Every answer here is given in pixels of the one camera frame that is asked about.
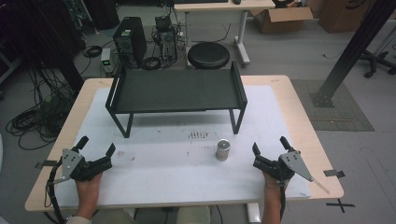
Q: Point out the dark equipment rack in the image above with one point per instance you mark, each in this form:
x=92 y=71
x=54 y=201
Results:
x=34 y=34

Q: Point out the black metal post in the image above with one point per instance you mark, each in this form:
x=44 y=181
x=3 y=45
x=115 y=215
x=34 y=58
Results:
x=355 y=51

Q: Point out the person's right hand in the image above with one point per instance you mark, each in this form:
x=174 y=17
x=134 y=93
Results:
x=272 y=190

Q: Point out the black computer mouse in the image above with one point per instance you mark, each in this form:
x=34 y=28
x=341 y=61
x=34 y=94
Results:
x=236 y=1

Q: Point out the black computer tower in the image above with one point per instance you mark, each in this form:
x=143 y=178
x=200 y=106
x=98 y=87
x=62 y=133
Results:
x=130 y=40

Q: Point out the grey carpet tile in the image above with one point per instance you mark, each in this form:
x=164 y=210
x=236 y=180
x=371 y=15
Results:
x=339 y=115

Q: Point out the white desk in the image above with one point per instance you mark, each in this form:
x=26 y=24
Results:
x=218 y=5

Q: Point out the white table leg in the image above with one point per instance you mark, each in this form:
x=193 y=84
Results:
x=253 y=214

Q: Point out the open small computer case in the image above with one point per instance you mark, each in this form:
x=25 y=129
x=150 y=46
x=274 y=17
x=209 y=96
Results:
x=165 y=40

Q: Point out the person's left hand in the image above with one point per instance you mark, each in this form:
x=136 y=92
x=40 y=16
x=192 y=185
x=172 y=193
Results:
x=88 y=189

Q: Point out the black office chair base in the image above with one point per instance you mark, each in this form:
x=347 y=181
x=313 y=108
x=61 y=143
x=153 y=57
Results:
x=375 y=60

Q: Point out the grey bench power supply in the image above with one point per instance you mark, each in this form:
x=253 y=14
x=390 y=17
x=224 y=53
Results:
x=106 y=60

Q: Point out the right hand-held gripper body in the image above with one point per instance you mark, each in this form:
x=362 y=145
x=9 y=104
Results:
x=280 y=168

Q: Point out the thin wooden stick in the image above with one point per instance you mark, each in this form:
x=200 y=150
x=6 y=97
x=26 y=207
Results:
x=320 y=186

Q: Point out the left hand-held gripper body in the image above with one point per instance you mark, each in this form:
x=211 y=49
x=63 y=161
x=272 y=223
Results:
x=77 y=169

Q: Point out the person's right leg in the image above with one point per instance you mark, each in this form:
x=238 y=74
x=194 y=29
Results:
x=193 y=216

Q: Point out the black round stool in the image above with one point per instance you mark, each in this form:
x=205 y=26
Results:
x=208 y=55

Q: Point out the silver metal can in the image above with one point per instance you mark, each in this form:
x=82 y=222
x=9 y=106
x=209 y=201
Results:
x=223 y=151

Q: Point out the black tape cross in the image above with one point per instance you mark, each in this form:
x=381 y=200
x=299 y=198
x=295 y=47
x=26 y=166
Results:
x=340 y=205

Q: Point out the large closed cardboard box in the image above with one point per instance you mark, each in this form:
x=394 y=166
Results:
x=342 y=15

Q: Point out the open cardboard box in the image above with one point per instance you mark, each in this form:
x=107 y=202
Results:
x=280 y=20

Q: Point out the black keyboard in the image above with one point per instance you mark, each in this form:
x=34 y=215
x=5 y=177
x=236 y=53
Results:
x=202 y=1

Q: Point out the black tape strip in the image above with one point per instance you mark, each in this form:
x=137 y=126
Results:
x=333 y=173
x=46 y=163

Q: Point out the white table mat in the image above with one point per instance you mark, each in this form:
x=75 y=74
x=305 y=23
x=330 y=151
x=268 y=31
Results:
x=162 y=183

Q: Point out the black metal shelf rack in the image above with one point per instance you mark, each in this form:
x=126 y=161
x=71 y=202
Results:
x=177 y=90

